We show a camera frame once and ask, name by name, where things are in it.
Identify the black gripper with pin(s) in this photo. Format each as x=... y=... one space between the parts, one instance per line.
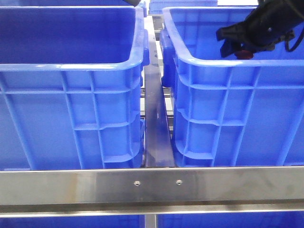
x=134 y=2
x=272 y=22

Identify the red mushroom push button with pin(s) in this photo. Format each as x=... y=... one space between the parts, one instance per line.
x=244 y=55

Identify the rear right blue crate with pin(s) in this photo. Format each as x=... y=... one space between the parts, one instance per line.
x=156 y=6

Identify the right blue plastic crate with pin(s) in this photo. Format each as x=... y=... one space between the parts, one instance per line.
x=230 y=112

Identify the blue plastic crate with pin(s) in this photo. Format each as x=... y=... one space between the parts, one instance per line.
x=70 y=87
x=230 y=112

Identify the left blue plastic crate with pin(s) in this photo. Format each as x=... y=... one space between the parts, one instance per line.
x=70 y=87

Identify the rear left blue crate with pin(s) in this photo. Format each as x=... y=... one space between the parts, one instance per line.
x=69 y=3

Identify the steel rack centre divider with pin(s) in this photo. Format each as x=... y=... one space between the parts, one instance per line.
x=158 y=149

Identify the lower shelf blue crate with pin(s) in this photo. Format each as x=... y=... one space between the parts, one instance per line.
x=216 y=220

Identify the steel rack front rail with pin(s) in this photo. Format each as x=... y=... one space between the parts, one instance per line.
x=150 y=191

